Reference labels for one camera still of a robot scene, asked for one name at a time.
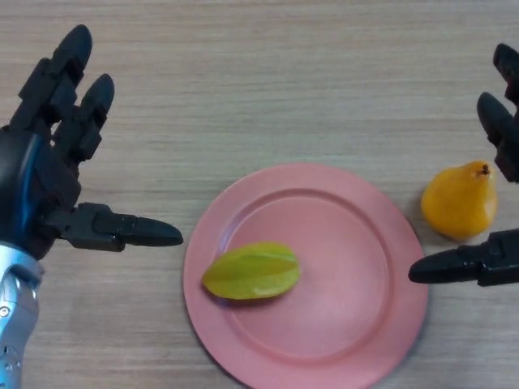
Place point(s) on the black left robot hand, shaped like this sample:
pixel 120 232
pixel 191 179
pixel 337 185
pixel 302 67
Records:
pixel 36 182

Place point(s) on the pink round plate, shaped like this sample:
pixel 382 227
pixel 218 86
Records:
pixel 306 279

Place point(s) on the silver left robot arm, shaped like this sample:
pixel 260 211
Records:
pixel 14 316

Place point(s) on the yellow starfruit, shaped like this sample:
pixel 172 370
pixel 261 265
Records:
pixel 253 271

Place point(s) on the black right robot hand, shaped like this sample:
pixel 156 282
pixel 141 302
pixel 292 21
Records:
pixel 503 129

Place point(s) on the orange yellow pear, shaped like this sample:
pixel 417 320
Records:
pixel 460 202

